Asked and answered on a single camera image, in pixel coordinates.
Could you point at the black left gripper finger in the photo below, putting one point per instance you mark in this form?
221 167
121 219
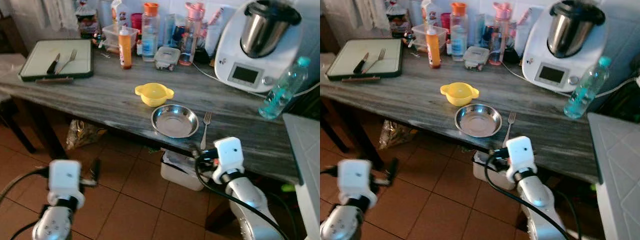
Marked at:
393 169
95 169

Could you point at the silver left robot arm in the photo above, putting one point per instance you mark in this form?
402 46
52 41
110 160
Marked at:
340 227
52 225

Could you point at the white plastic box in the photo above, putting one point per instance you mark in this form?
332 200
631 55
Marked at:
177 172
492 175

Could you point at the steel fork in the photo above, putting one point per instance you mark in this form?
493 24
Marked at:
206 127
376 59
67 60
509 126

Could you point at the crinkled plastic bag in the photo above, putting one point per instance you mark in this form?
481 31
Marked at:
82 135
395 134

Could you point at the round steel plate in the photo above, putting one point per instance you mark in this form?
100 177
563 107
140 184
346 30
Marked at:
175 121
478 121

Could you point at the wooden strip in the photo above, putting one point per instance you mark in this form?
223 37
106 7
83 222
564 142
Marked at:
360 79
54 79

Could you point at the clear water bottle teal cap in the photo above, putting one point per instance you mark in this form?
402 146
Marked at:
586 90
282 90

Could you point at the small lidded food container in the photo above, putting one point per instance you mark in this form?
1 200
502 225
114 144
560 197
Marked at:
167 57
476 57

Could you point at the dark bag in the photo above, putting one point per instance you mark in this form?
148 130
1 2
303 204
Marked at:
617 102
307 102

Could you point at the white kitchen machine steel jug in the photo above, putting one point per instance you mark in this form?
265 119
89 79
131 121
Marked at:
235 50
542 50

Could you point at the pink drinking bottle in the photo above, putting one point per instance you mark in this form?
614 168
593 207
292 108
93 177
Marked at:
499 40
190 40

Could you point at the blue drink can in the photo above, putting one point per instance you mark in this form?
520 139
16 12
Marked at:
178 36
487 36

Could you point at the orange sauce squeeze bottle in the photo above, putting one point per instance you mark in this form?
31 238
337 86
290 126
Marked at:
125 52
434 52

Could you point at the green rimmed cutting board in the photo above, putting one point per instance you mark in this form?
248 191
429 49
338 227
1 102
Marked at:
347 56
40 57

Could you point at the clear bottle orange cap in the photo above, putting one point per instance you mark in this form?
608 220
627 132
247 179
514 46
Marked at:
150 40
458 40

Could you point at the clear plastic storage tub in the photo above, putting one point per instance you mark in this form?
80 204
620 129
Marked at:
111 36
420 36

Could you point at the red cup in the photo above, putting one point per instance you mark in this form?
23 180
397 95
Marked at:
445 21
136 21

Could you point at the tied snack bag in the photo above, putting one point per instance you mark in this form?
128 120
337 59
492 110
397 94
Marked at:
397 20
87 20

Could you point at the pale hanging cloth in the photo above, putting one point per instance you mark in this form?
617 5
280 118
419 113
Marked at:
45 12
357 12

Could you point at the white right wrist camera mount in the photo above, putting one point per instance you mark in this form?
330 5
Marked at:
229 155
521 155

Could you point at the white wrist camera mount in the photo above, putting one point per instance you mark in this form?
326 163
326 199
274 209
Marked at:
521 155
356 179
64 177
229 155

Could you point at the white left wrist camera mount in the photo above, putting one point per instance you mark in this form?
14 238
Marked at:
356 179
64 177

